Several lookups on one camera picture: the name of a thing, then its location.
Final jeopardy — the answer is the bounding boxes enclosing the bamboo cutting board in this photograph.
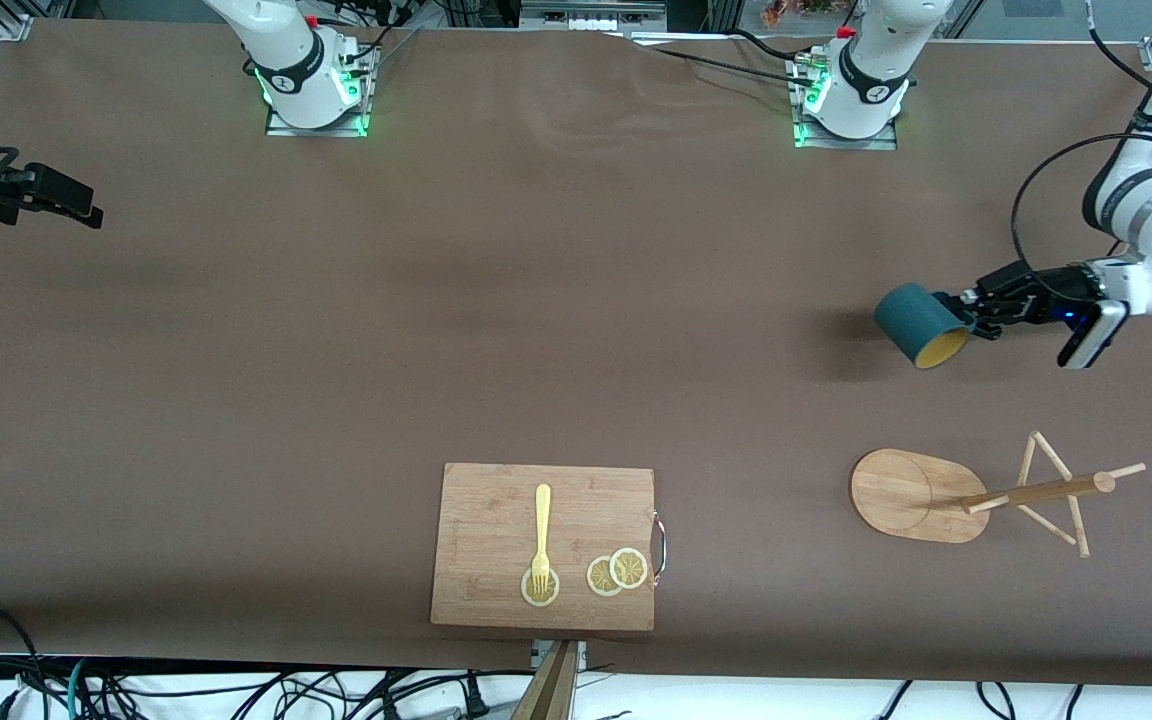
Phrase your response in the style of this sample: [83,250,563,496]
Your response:
[430,462,657,632]

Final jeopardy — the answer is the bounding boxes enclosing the white power strip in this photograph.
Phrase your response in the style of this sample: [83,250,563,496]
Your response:
[520,0,668,32]

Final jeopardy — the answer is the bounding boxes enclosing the yellow plastic fork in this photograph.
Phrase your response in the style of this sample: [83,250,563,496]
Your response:
[531,484,553,593]

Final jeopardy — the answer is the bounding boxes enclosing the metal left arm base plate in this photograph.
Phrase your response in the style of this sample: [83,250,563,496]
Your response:
[791,55,899,151]

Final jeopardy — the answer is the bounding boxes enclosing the wooden post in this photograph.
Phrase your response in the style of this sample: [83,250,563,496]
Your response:
[511,640,578,720]

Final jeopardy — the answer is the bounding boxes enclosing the orange plastic items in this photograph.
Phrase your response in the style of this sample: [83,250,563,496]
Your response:
[761,0,839,27]

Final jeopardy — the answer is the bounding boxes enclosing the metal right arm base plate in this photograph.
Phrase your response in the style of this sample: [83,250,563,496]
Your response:
[264,45,374,138]

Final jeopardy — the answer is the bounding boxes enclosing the teal mug with yellow inside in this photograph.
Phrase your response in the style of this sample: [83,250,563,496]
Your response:
[873,282,978,371]

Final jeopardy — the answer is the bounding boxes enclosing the black cable on table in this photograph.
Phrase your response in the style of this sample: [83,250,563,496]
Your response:
[731,28,802,63]
[636,42,819,89]

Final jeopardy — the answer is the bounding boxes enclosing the metal clamp bracket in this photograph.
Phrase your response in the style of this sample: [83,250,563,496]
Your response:
[531,640,588,673]

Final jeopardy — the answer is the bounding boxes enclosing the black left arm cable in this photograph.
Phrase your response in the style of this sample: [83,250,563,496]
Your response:
[1010,0,1152,291]

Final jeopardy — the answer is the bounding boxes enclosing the wooden mug rack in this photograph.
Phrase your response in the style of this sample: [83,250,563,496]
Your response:
[849,431,1147,558]

